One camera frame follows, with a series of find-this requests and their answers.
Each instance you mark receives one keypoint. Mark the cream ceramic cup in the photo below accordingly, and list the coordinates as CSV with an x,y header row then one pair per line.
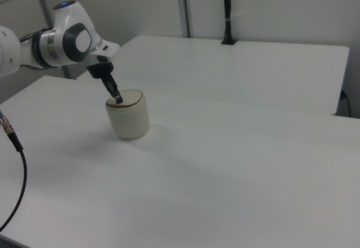
x,y
129,118

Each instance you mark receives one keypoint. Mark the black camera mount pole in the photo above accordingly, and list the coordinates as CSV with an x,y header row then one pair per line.
x,y
228,6

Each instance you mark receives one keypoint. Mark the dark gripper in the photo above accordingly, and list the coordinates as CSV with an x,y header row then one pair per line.
x,y
99,68

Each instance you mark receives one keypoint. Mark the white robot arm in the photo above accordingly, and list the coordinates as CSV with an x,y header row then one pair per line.
x,y
70,20

